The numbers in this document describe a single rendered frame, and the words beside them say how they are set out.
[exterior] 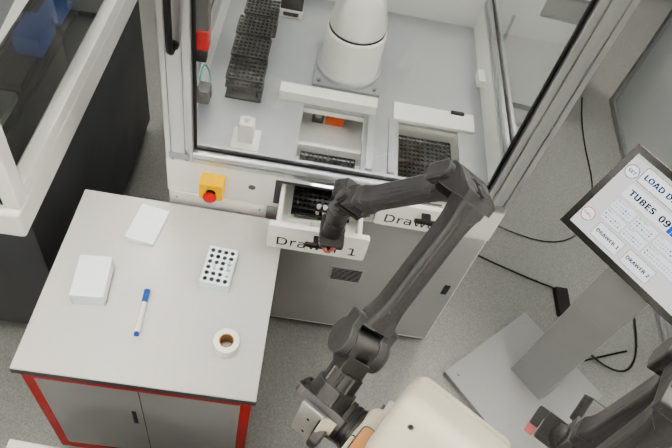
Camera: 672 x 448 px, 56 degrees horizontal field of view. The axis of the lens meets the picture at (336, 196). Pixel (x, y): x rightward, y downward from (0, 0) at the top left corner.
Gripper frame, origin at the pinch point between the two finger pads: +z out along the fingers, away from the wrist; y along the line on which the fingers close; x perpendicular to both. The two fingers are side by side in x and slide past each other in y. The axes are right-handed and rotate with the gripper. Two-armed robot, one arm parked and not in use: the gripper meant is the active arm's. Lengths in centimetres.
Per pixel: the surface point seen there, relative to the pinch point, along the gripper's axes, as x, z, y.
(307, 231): 6.4, -2.7, 3.0
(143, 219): 55, 12, 8
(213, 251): 32.2, 12.0, 0.9
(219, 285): 28.1, 10.3, -10.9
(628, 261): -85, -11, 5
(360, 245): -9.3, 0.0, 3.0
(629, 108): -172, 73, 179
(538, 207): -115, 88, 106
